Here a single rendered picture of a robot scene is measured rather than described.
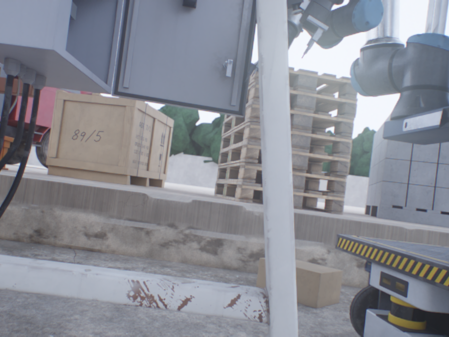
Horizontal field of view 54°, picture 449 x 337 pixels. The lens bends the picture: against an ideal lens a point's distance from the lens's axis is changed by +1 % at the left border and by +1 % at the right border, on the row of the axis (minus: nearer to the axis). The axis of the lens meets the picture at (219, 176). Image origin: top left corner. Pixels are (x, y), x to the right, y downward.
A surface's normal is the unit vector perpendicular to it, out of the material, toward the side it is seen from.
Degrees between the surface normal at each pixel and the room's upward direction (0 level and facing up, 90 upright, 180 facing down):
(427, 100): 70
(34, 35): 90
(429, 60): 90
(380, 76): 115
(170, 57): 90
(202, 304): 90
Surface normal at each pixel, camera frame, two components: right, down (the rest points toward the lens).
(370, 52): -0.79, 0.05
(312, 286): -0.65, -0.11
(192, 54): 0.18, 0.00
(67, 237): -0.05, -0.21
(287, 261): -0.04, 0.02
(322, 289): 0.75, 0.07
